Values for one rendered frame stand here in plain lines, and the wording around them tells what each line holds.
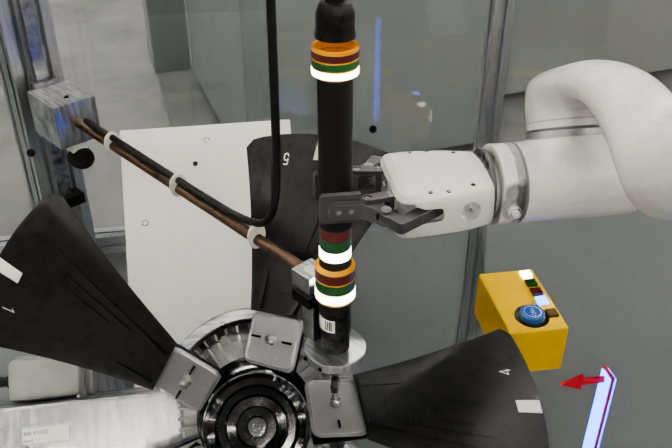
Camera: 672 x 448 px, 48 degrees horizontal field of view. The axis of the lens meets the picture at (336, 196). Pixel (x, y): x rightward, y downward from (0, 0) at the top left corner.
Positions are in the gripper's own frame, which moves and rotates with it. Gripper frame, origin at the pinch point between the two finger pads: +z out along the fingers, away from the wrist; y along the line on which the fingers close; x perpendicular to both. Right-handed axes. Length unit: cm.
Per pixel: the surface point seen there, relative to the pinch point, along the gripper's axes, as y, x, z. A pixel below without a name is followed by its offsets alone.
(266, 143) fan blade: 24.1, -5.9, 5.3
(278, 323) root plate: 6.5, -21.3, 5.8
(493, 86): 70, -20, -43
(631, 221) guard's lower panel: 70, -55, -81
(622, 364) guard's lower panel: 70, -101, -88
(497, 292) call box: 32, -41, -33
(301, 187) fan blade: 16.8, -8.6, 1.6
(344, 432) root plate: -4.4, -29.2, -0.5
